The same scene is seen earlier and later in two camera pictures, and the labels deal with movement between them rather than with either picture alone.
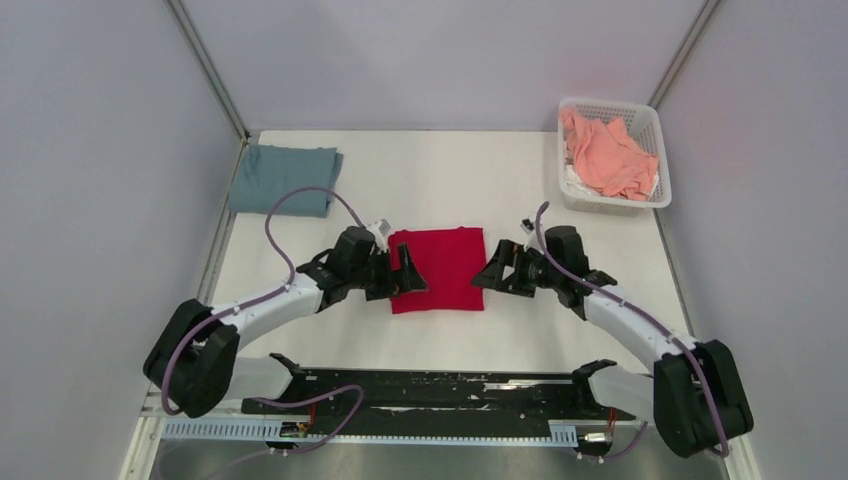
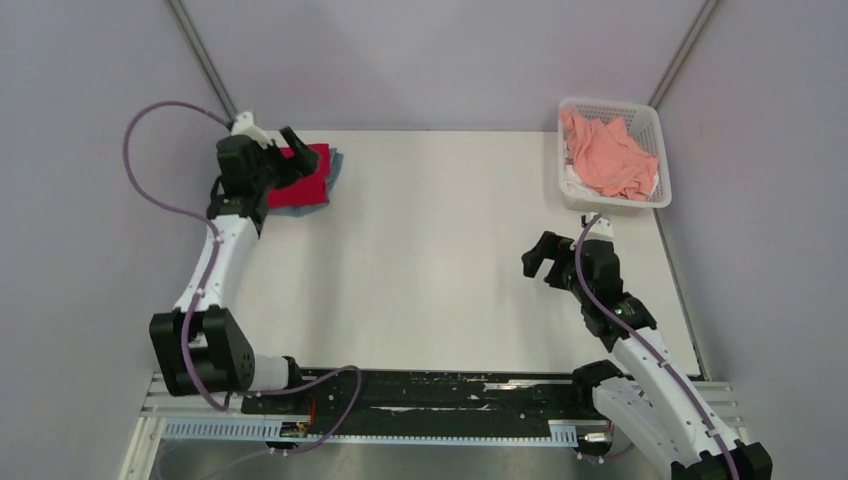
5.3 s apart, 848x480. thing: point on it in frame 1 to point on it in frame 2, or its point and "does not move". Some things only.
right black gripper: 510,255 to 550,247
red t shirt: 448,260 to 312,190
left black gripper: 408,278 to 307,159
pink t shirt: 608,160 does not move
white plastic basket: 643,123 does not move
